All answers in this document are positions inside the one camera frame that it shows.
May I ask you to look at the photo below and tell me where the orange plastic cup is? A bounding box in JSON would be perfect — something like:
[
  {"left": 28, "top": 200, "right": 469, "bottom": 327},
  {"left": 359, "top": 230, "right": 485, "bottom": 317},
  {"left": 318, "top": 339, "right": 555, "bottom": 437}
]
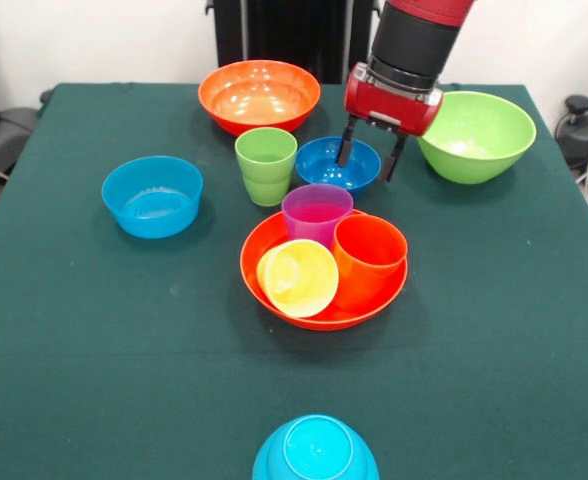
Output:
[{"left": 331, "top": 213, "right": 409, "bottom": 311}]

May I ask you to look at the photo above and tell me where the dark green tablecloth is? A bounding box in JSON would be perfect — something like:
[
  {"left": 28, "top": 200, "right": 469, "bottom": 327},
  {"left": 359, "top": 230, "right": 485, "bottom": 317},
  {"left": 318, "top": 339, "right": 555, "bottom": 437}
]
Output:
[{"left": 0, "top": 82, "right": 588, "bottom": 480}]

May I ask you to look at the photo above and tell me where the light blue plastic bowl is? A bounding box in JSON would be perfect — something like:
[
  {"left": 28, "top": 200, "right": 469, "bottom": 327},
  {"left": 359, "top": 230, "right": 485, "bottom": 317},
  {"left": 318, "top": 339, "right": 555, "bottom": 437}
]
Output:
[{"left": 251, "top": 413, "right": 380, "bottom": 480}]

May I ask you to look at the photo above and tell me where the orange plastic bowl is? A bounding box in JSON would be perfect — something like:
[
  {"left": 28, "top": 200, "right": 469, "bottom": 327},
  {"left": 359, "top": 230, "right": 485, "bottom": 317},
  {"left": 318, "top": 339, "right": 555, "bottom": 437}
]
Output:
[
  {"left": 239, "top": 208, "right": 410, "bottom": 332},
  {"left": 197, "top": 59, "right": 322, "bottom": 137}
]

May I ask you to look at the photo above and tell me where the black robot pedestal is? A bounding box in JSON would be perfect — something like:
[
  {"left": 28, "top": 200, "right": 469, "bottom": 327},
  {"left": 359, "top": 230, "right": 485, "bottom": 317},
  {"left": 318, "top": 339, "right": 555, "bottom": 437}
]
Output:
[{"left": 205, "top": 0, "right": 385, "bottom": 85}]

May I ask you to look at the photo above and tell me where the grey pedestal foot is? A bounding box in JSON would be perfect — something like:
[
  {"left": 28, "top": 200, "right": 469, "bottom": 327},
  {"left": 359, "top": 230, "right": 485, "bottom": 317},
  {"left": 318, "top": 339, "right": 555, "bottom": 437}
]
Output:
[
  {"left": 0, "top": 107, "right": 43, "bottom": 171},
  {"left": 553, "top": 94, "right": 588, "bottom": 169}
]

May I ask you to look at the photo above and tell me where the green plastic bowl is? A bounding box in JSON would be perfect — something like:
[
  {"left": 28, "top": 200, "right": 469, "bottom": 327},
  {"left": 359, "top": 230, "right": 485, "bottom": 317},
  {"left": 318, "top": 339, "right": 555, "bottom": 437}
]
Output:
[{"left": 416, "top": 90, "right": 538, "bottom": 185}]

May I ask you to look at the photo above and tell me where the dark blue plastic bowl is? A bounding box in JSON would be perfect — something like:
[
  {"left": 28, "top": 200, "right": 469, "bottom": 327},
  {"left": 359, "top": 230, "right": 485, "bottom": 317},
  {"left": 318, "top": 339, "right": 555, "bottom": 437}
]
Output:
[{"left": 294, "top": 136, "right": 383, "bottom": 200}]

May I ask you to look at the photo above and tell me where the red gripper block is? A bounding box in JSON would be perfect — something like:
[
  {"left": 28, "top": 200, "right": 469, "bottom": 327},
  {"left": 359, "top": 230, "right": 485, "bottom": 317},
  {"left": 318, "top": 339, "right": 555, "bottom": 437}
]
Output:
[{"left": 334, "top": 62, "right": 446, "bottom": 184}]

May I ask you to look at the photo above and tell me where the blue ribbed plastic bowl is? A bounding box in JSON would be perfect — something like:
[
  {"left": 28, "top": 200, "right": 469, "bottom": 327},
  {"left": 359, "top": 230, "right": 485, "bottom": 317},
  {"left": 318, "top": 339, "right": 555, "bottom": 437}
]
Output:
[{"left": 101, "top": 155, "right": 204, "bottom": 240}]

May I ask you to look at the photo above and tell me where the green plastic cup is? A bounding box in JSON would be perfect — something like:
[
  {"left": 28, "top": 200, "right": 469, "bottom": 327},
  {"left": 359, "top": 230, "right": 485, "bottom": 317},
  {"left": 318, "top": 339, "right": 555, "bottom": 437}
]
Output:
[{"left": 234, "top": 127, "right": 299, "bottom": 208}]

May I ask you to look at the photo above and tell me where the purple plastic cup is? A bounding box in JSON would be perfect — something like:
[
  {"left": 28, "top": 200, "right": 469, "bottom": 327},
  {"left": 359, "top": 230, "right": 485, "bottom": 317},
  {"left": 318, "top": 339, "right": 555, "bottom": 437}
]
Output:
[{"left": 280, "top": 183, "right": 355, "bottom": 251}]

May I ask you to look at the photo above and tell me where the yellow plastic cup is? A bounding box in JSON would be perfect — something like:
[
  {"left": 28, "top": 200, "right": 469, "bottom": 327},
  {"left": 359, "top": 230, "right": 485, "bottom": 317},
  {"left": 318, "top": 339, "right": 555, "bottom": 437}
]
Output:
[{"left": 256, "top": 238, "right": 340, "bottom": 319}]

